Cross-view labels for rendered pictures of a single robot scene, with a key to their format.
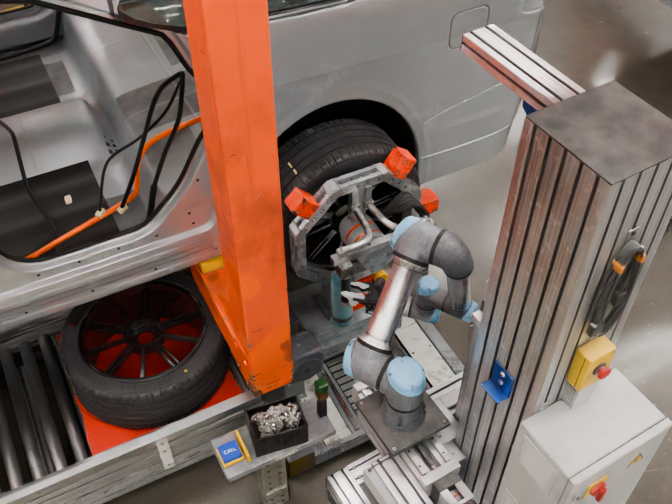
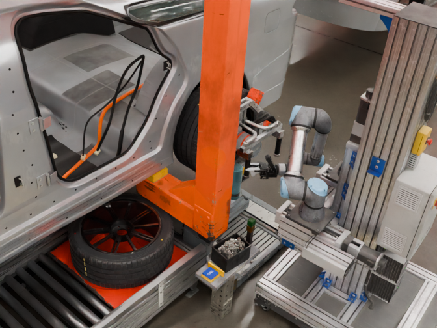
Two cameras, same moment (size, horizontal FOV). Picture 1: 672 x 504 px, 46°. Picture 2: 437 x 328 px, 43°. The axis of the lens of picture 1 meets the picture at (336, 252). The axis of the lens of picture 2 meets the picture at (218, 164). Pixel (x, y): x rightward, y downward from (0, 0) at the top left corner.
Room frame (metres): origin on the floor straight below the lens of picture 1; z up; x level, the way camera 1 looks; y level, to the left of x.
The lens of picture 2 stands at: (-0.62, 1.33, 2.95)
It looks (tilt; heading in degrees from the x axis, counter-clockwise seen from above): 37 degrees down; 335
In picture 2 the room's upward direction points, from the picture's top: 5 degrees clockwise
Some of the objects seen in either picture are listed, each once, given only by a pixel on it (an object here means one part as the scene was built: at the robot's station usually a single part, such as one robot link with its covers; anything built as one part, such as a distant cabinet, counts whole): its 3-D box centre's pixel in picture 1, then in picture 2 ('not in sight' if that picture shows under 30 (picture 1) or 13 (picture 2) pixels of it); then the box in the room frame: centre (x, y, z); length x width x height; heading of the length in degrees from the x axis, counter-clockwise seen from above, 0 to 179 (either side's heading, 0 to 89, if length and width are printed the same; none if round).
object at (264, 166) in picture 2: (382, 301); (268, 170); (1.82, -0.17, 0.80); 0.12 x 0.08 x 0.09; 73
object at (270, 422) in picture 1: (276, 424); (231, 252); (1.49, 0.21, 0.51); 0.20 x 0.14 x 0.13; 109
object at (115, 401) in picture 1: (147, 345); (122, 238); (1.93, 0.78, 0.39); 0.66 x 0.66 x 0.24
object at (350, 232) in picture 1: (365, 240); (244, 142); (2.09, -0.11, 0.85); 0.21 x 0.14 x 0.14; 27
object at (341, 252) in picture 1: (349, 223); (243, 129); (2.00, -0.05, 1.03); 0.19 x 0.18 x 0.11; 27
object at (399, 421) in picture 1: (403, 403); (313, 207); (1.35, -0.21, 0.87); 0.15 x 0.15 x 0.10
